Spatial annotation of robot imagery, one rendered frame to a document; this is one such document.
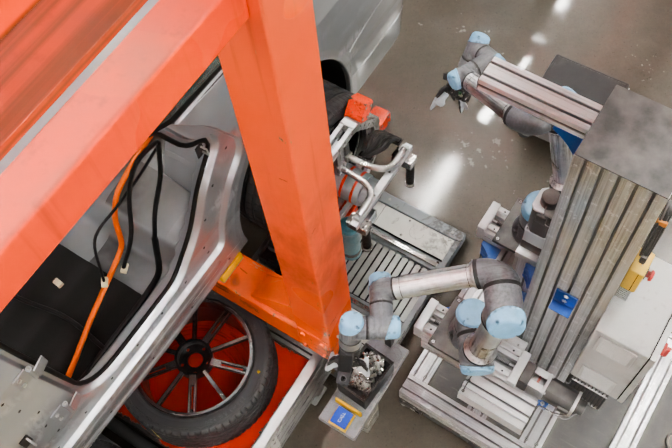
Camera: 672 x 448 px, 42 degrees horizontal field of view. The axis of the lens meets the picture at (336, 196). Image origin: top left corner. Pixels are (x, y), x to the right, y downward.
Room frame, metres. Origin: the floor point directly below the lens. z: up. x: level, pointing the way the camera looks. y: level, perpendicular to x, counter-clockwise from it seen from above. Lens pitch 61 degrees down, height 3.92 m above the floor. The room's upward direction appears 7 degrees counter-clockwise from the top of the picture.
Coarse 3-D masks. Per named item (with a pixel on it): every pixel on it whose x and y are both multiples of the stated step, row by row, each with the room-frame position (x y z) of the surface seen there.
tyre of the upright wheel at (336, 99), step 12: (324, 84) 2.08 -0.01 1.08; (336, 96) 1.99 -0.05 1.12; (348, 96) 1.99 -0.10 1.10; (336, 108) 1.91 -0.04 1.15; (336, 120) 1.89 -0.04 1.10; (360, 132) 2.01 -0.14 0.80; (360, 144) 2.00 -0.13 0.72; (252, 180) 1.70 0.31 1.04; (252, 192) 1.68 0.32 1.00; (240, 204) 1.68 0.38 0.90; (252, 204) 1.66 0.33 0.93; (252, 216) 1.65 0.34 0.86; (264, 216) 1.61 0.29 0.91; (264, 228) 1.63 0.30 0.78
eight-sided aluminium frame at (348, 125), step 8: (344, 120) 1.87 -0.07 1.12; (352, 120) 1.87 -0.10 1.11; (368, 120) 1.91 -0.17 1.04; (376, 120) 1.95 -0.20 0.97; (336, 128) 1.84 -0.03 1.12; (344, 128) 1.84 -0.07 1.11; (352, 128) 1.83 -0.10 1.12; (360, 128) 1.86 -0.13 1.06; (368, 128) 1.99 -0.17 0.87; (376, 128) 1.95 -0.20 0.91; (336, 136) 1.81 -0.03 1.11; (344, 136) 1.80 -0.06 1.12; (368, 136) 1.98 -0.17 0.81; (336, 144) 1.77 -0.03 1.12; (344, 144) 1.78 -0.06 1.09; (336, 152) 1.73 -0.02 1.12; (360, 168) 1.92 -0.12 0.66; (344, 200) 1.81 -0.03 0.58; (344, 208) 1.76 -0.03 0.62; (344, 216) 1.74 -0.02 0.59
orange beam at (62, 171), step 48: (192, 0) 1.09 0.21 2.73; (240, 0) 1.12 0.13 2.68; (144, 48) 0.99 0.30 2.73; (192, 48) 1.01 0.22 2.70; (96, 96) 0.90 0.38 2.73; (144, 96) 0.91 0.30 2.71; (48, 144) 0.82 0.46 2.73; (96, 144) 0.81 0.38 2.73; (0, 192) 0.74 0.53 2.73; (48, 192) 0.73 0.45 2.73; (96, 192) 0.78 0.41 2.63; (0, 240) 0.65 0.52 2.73; (48, 240) 0.69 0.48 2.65; (0, 288) 0.60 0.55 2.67
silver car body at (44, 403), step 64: (320, 0) 2.10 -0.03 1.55; (384, 0) 2.44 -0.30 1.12; (192, 128) 1.59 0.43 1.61; (128, 192) 1.59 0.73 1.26; (192, 192) 1.58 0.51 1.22; (64, 256) 1.61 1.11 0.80; (128, 256) 1.49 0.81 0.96; (192, 256) 1.42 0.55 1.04; (0, 320) 1.36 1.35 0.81; (64, 320) 1.33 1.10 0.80; (128, 320) 1.28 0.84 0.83; (0, 384) 0.85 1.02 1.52; (64, 384) 0.95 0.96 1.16; (128, 384) 1.03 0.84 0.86
